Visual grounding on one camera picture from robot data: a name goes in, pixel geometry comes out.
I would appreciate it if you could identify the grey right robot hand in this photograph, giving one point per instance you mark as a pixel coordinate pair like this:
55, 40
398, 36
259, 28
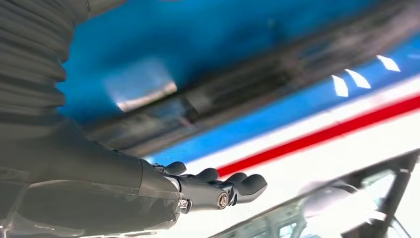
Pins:
82, 190

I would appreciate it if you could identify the white car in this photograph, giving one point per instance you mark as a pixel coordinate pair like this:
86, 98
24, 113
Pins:
311, 164

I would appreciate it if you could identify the white car side mirror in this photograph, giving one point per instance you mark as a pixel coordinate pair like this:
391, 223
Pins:
334, 200

